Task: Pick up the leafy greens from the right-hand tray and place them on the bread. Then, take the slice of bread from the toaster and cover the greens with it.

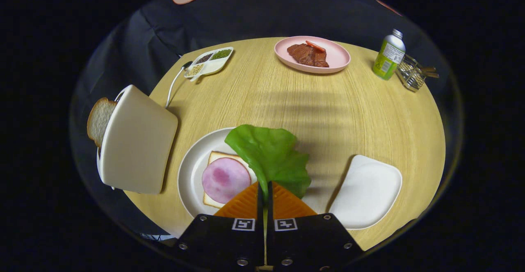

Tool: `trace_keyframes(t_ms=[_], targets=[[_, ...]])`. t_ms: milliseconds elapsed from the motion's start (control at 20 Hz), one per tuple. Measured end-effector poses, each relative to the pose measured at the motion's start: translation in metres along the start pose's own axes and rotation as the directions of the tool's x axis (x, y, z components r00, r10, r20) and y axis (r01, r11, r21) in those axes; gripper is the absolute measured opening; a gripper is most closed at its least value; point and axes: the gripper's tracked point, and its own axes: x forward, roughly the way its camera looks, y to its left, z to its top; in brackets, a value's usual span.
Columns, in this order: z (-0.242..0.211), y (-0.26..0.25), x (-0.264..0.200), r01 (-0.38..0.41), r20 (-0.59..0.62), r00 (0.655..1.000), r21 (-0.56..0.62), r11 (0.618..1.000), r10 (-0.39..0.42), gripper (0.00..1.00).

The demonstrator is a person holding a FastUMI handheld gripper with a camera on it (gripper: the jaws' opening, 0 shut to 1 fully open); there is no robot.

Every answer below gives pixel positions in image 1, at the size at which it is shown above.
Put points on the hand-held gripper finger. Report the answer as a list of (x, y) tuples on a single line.
[(260, 206), (269, 206)]

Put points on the green lettuce leaf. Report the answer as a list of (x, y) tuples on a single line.
[(270, 157)]

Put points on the toasted bread slice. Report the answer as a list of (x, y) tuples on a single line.
[(100, 118)]

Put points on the pink ham slice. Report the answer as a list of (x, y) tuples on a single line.
[(225, 179)]

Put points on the white bread slice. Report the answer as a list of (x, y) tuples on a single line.
[(213, 159)]

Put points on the white round plate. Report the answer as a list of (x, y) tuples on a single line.
[(195, 169)]

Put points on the white square plate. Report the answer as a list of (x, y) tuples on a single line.
[(367, 192)]

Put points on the white toaster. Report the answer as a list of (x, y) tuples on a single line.
[(137, 140)]

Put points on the white divided spice tray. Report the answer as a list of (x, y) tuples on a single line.
[(215, 65)]

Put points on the brown meat pieces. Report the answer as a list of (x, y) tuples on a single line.
[(303, 54)]

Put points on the pink round plate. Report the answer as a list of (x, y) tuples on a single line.
[(338, 56)]

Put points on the red sausage slice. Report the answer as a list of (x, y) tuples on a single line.
[(315, 45)]

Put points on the green bottle with silver cap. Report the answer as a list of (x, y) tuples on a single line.
[(387, 58)]

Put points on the small brown utensil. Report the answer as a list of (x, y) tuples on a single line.
[(428, 73)]

